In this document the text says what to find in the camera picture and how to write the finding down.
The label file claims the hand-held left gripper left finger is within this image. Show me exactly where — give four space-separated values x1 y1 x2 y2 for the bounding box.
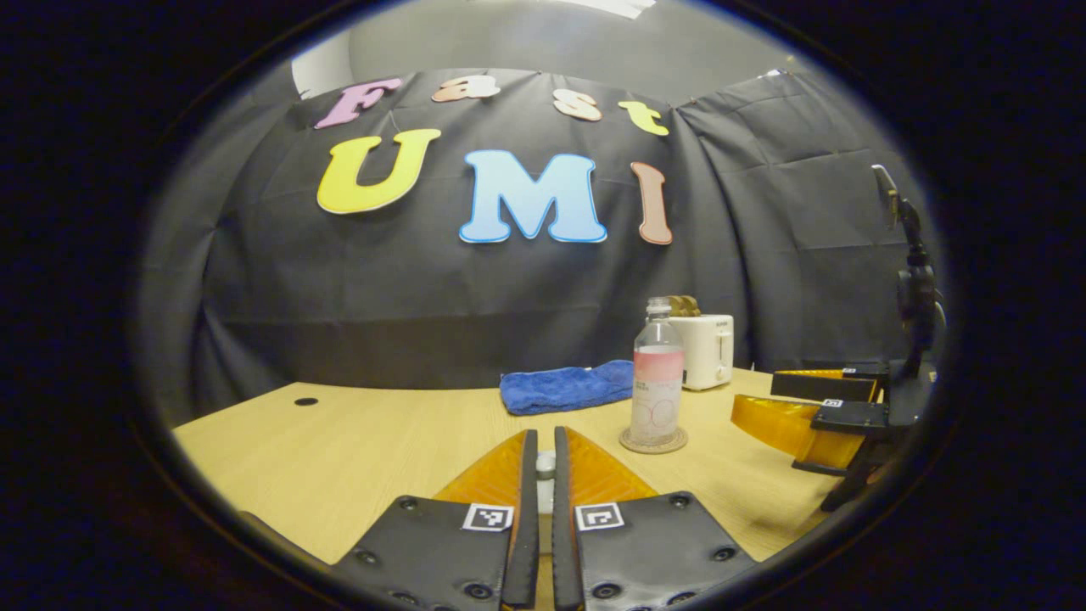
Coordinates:
329 429 541 611

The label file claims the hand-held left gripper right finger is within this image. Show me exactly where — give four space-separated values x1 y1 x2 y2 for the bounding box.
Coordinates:
552 425 759 611

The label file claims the round brown coaster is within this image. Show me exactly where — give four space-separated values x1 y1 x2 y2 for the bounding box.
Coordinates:
618 426 690 456

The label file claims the clear water bottle pink label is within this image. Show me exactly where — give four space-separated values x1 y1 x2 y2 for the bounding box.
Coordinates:
629 297 686 448

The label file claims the white toaster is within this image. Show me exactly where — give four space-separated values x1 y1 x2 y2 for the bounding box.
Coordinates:
670 314 736 392

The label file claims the blue towel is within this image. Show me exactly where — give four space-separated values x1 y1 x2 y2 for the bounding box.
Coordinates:
499 359 636 418

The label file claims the black backdrop cloth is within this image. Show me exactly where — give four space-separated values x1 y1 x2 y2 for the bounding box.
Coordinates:
136 66 943 425

